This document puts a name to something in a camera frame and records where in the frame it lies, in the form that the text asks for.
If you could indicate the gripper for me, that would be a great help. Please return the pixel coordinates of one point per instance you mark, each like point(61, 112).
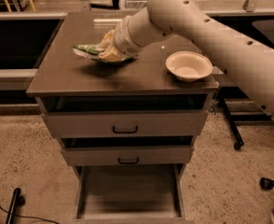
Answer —
point(122, 40)

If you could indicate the green jalapeno chip bag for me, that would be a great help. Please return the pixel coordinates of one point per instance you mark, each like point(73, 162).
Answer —
point(91, 51)

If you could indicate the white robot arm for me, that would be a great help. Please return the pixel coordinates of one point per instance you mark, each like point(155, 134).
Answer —
point(247, 62)

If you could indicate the grey drawer cabinet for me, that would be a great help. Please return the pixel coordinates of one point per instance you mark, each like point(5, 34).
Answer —
point(67, 83)

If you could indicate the open bottom drawer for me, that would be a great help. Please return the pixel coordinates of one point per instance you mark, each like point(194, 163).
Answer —
point(129, 194)

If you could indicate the white paper bowl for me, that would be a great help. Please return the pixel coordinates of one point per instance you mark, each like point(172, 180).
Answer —
point(188, 66)

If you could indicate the black stand leg with caster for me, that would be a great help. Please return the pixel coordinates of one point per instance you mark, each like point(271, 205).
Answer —
point(238, 140)

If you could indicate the black pole lower left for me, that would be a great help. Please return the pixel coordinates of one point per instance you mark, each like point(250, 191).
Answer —
point(17, 201)

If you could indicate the black caster leg right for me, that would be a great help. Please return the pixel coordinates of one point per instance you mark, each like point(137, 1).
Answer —
point(266, 183)

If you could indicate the white wire basket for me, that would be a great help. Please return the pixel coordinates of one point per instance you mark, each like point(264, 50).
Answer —
point(133, 4)

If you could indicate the top drawer with black handle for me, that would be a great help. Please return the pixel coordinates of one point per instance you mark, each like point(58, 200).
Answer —
point(116, 124)

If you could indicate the drawer with black handle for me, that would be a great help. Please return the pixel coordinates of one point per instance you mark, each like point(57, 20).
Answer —
point(126, 155)
point(116, 124)

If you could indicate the middle drawer with black handle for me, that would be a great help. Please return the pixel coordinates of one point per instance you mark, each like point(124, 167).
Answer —
point(126, 155)

